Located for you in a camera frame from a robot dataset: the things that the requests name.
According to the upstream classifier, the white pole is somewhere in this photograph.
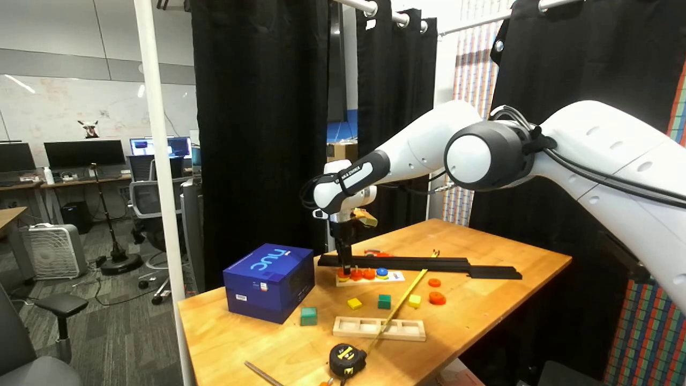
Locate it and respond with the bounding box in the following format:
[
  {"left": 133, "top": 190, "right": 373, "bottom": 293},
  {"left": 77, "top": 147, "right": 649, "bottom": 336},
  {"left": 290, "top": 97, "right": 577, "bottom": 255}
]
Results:
[{"left": 133, "top": 0, "right": 195, "bottom": 386}]

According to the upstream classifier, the whiteboard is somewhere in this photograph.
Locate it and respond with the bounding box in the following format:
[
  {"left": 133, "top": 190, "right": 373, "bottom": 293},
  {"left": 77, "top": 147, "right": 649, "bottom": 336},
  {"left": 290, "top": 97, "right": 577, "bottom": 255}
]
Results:
[{"left": 0, "top": 75, "right": 198, "bottom": 168}]

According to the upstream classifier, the curtain rod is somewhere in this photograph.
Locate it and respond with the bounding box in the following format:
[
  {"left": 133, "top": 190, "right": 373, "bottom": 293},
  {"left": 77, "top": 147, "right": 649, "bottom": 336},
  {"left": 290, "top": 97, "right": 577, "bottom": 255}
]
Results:
[
  {"left": 332, "top": 0, "right": 429, "bottom": 32},
  {"left": 438, "top": 0, "right": 585, "bottom": 37}
]

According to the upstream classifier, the stand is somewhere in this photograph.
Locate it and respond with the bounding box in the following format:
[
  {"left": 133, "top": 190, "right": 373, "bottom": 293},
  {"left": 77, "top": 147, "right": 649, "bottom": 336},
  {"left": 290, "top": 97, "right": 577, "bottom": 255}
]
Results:
[{"left": 89, "top": 163, "right": 144, "bottom": 276}]

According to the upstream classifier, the metal rod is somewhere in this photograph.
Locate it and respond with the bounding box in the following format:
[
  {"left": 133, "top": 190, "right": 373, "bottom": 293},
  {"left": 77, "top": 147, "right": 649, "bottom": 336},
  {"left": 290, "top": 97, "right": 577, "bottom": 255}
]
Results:
[{"left": 244, "top": 360, "right": 285, "bottom": 386}]

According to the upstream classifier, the monitor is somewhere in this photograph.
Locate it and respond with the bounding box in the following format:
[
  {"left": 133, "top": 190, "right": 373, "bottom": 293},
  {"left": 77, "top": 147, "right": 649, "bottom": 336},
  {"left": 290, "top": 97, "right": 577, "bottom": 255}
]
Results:
[
  {"left": 0, "top": 142, "right": 37, "bottom": 174},
  {"left": 43, "top": 140, "right": 127, "bottom": 170},
  {"left": 129, "top": 136, "right": 193, "bottom": 160}
]

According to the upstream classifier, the wooden compartment tray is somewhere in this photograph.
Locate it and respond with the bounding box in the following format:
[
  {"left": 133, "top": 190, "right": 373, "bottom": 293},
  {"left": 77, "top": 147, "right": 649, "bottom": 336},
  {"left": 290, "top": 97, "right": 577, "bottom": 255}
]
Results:
[{"left": 332, "top": 316, "right": 427, "bottom": 343}]

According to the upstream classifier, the multicoloured checkered panel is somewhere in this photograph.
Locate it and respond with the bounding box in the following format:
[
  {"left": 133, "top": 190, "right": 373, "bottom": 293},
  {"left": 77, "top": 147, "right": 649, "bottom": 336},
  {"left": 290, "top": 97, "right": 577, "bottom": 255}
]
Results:
[
  {"left": 442, "top": 0, "right": 516, "bottom": 227},
  {"left": 602, "top": 59, "right": 686, "bottom": 386}
]

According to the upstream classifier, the blue cardboard box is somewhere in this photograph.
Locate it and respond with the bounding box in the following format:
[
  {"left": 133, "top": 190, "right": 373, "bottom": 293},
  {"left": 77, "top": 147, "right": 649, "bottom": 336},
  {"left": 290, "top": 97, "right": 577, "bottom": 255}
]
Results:
[{"left": 223, "top": 243, "right": 316, "bottom": 325}]

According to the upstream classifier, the black computer tower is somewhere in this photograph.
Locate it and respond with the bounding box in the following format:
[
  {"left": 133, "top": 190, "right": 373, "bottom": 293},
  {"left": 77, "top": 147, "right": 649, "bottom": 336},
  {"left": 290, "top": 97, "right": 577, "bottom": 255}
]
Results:
[{"left": 60, "top": 201, "right": 92, "bottom": 235}]

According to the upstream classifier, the wooden peg rack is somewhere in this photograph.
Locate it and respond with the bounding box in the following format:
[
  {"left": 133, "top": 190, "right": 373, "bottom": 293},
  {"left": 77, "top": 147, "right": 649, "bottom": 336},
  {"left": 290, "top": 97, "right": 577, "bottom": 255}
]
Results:
[{"left": 335, "top": 266, "right": 406, "bottom": 288}]

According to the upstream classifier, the office chair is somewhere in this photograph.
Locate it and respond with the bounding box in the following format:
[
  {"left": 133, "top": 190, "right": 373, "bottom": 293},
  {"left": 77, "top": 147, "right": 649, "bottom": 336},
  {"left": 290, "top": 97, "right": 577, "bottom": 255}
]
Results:
[
  {"left": 127, "top": 154, "right": 189, "bottom": 306},
  {"left": 0, "top": 283, "right": 90, "bottom": 386}
]

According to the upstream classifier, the white box fan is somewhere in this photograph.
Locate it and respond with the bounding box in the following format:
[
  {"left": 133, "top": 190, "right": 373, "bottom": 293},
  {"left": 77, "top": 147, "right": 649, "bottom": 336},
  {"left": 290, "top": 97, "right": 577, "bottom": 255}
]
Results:
[{"left": 24, "top": 224, "right": 88, "bottom": 281}]

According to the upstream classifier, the black metal rail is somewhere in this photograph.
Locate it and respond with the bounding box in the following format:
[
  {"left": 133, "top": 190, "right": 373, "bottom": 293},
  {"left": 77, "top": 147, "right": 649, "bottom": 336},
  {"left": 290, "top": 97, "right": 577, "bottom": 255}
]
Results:
[{"left": 317, "top": 254, "right": 524, "bottom": 280}]

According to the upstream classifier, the black and yellow tape measure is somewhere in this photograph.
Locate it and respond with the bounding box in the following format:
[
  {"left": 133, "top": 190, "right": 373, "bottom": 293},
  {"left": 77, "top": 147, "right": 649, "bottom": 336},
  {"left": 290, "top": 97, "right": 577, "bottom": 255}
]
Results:
[{"left": 328, "top": 249, "right": 441, "bottom": 379}]

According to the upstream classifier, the black curtain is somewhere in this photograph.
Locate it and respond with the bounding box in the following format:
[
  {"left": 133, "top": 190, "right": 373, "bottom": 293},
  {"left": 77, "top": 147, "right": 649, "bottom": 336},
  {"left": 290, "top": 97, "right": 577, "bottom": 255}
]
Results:
[
  {"left": 460, "top": 0, "right": 686, "bottom": 386},
  {"left": 190, "top": 0, "right": 331, "bottom": 293},
  {"left": 356, "top": 8, "right": 438, "bottom": 242}
]

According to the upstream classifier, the wooden desk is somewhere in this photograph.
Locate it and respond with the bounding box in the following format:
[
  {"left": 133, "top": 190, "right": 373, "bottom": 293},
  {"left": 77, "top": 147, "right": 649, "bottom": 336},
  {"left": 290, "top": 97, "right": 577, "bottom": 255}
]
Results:
[
  {"left": 0, "top": 206, "right": 36, "bottom": 284},
  {"left": 0, "top": 174, "right": 133, "bottom": 226}
]

